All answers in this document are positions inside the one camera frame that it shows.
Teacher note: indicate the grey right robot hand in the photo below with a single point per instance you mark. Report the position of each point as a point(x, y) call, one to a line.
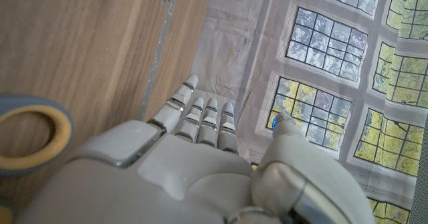
point(187, 184)

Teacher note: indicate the printed window backdrop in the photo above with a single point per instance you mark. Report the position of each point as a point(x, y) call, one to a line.
point(321, 83)

